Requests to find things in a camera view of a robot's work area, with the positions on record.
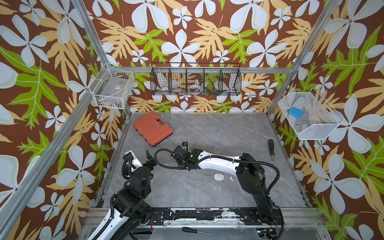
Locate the aluminium frame post right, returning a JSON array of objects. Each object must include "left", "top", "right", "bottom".
[{"left": 267, "top": 0, "right": 339, "bottom": 116}]

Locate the aluminium frame post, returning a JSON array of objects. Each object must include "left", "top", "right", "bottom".
[
  {"left": 267, "top": 0, "right": 339, "bottom": 116},
  {"left": 71, "top": 1, "right": 132, "bottom": 118}
]

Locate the blue small box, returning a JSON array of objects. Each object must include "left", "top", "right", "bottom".
[{"left": 288, "top": 108, "right": 304, "bottom": 119}]

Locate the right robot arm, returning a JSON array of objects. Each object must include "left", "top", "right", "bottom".
[{"left": 147, "top": 142, "right": 284, "bottom": 226}]

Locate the black handled screwdriver on table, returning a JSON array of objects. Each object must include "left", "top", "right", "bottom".
[{"left": 268, "top": 139, "right": 275, "bottom": 161}]

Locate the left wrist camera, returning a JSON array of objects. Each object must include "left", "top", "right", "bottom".
[{"left": 123, "top": 150, "right": 143, "bottom": 173}]

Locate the aluminium frame post left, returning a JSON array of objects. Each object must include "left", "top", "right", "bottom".
[{"left": 71, "top": 1, "right": 132, "bottom": 118}]

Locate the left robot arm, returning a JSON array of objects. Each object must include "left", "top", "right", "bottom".
[{"left": 88, "top": 151, "right": 156, "bottom": 240}]

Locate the white mesh basket right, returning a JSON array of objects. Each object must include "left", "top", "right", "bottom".
[{"left": 278, "top": 89, "right": 345, "bottom": 141}]

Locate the white wire basket left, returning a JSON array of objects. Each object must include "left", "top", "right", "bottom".
[{"left": 90, "top": 68, "right": 135, "bottom": 110}]

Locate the white earbud charging case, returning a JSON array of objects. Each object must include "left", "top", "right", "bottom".
[{"left": 214, "top": 173, "right": 225, "bottom": 182}]

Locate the black screwdriver on front rail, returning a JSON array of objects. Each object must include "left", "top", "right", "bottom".
[{"left": 182, "top": 227, "right": 212, "bottom": 236}]

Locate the black wire basket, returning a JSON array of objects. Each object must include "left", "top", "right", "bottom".
[{"left": 150, "top": 63, "right": 242, "bottom": 96}]

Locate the red plastic tool case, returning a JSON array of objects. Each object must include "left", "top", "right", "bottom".
[{"left": 133, "top": 112, "right": 174, "bottom": 147}]

